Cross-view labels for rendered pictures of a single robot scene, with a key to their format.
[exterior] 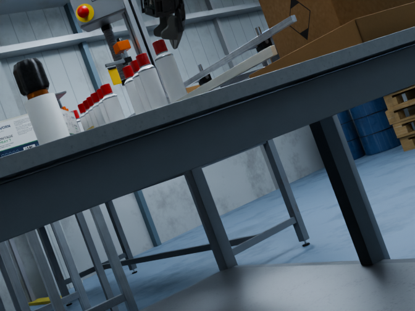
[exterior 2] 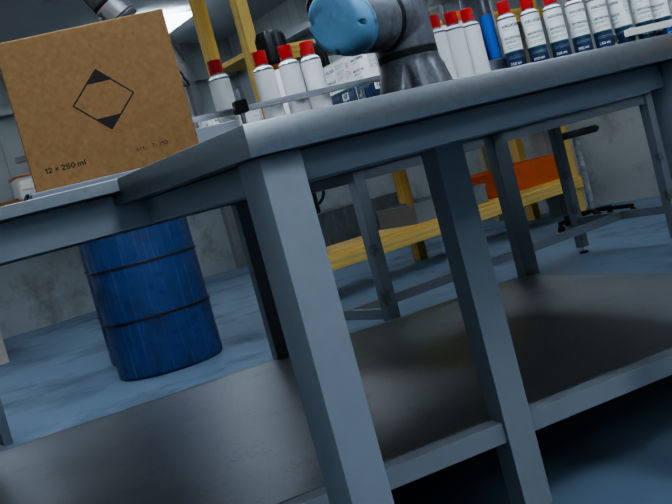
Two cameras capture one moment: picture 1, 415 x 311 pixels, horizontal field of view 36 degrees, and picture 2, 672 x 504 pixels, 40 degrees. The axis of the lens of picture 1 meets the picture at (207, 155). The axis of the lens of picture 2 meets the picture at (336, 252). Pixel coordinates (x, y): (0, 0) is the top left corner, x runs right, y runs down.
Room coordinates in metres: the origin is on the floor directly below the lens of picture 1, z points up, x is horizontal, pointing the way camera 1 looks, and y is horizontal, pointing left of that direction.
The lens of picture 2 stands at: (2.20, -2.14, 0.74)
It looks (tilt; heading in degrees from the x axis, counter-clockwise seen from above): 4 degrees down; 98
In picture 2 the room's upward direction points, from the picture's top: 15 degrees counter-clockwise
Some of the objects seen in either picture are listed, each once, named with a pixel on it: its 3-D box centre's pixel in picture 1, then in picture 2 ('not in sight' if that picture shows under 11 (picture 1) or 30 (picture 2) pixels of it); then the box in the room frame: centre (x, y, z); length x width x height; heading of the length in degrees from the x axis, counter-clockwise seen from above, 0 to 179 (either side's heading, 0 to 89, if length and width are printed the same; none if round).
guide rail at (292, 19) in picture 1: (180, 87); (248, 107); (1.78, 0.00, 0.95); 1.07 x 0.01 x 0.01; 29
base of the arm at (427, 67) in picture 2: not in sight; (413, 77); (2.17, -0.34, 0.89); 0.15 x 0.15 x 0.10
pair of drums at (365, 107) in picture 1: (356, 128); not in sight; (8.54, -1.96, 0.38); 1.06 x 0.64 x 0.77; 40
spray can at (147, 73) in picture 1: (153, 89); (269, 93); (1.82, 0.08, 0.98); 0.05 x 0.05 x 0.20
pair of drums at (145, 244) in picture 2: not in sight; (143, 282); (0.35, 2.91, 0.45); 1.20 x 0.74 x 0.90; 129
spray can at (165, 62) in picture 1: (171, 77); (224, 103); (1.72, 0.02, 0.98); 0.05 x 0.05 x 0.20
